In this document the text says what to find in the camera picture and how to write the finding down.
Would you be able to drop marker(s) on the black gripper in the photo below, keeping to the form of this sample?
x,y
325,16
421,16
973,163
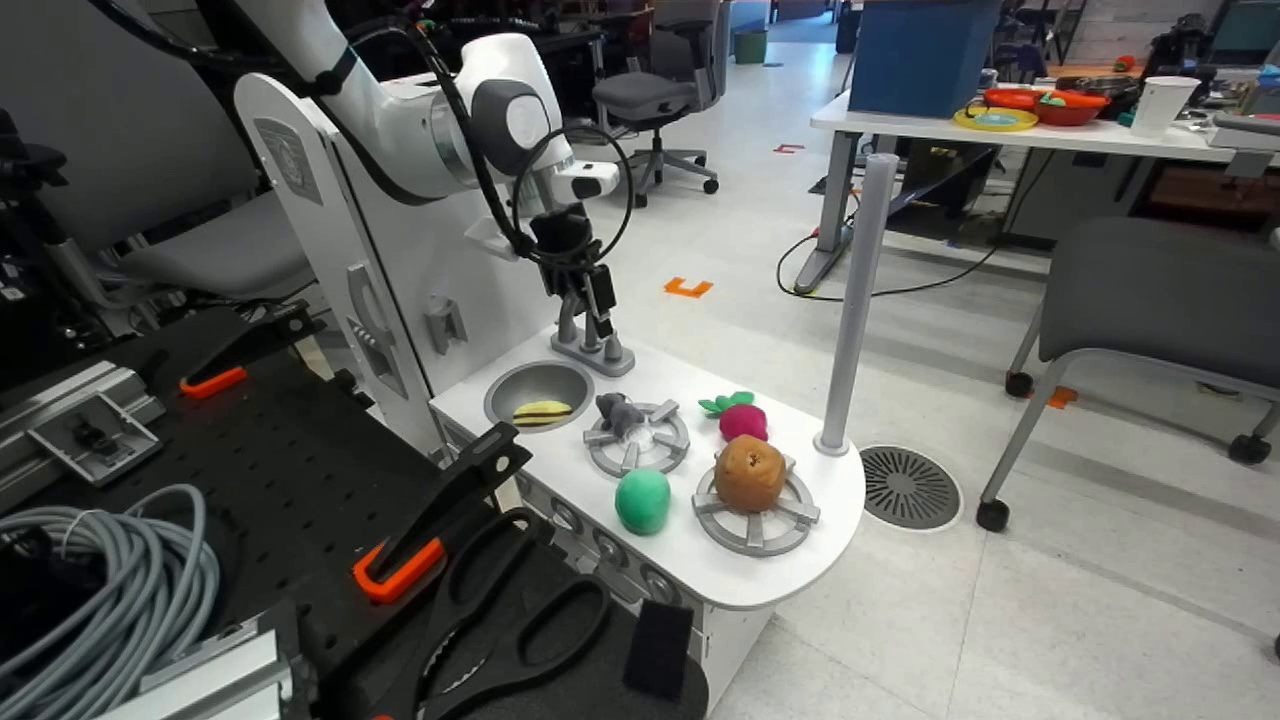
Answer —
x,y
566,246

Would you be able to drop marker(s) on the grey toy faucet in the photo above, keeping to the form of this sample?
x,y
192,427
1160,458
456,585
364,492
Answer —
x,y
610,356

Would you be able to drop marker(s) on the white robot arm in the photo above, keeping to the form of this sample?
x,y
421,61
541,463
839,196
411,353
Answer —
x,y
487,126

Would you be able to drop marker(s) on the grey toy sink bowl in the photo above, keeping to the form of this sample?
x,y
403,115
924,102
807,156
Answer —
x,y
536,380

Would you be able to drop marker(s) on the yellow toy banana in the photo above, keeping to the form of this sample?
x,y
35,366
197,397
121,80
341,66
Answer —
x,y
533,413

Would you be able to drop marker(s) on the small grey toy figure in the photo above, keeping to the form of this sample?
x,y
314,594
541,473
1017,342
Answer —
x,y
617,413

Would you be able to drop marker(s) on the grey rear stove burner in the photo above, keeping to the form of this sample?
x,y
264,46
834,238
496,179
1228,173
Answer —
x,y
661,441

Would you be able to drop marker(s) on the grey stove burner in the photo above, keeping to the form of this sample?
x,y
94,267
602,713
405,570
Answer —
x,y
661,441
757,534

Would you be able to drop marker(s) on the front black orange clamp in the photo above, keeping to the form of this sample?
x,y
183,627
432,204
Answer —
x,y
432,521

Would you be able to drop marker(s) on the black orange clamp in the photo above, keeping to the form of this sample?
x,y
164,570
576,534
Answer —
x,y
230,366
432,521

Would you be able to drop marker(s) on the white toy kitchen unit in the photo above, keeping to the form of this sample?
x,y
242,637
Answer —
x,y
432,313

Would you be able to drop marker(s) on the pink toy radish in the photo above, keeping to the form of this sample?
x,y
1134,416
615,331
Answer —
x,y
738,413

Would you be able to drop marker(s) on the green toy fruit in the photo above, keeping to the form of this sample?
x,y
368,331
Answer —
x,y
647,502

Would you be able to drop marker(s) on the orange-brown toy fruit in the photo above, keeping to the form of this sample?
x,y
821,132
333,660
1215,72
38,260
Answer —
x,y
750,473

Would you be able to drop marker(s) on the black office chair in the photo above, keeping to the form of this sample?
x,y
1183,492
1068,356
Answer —
x,y
671,80

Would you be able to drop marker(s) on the grey vertical pole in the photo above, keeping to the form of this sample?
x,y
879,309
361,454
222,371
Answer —
x,y
857,293

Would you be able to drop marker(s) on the grey front stove burner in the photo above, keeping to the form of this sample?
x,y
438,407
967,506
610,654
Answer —
x,y
757,534

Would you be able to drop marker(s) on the rear black orange clamp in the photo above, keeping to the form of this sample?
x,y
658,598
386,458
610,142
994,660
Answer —
x,y
230,366

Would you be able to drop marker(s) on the white office table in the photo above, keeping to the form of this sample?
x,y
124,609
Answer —
x,y
1236,142

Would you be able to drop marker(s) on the black perforated mounting board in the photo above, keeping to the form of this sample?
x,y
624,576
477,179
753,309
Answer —
x,y
294,473

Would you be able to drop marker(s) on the round floor drain cover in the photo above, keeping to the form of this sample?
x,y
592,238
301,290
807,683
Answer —
x,y
908,489

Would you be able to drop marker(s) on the blue storage bin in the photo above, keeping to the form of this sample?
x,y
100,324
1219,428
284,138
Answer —
x,y
920,58

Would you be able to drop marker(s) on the yellow plate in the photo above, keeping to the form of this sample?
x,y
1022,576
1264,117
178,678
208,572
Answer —
x,y
994,123

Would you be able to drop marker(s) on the grey padded chair left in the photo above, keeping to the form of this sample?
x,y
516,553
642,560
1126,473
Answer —
x,y
156,187

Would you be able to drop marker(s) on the red bowl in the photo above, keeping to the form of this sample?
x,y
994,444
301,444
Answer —
x,y
1061,110

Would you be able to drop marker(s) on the grey chair on right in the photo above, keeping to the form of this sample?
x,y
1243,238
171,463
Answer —
x,y
1150,290

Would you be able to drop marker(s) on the white cup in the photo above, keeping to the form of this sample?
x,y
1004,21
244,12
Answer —
x,y
1160,102

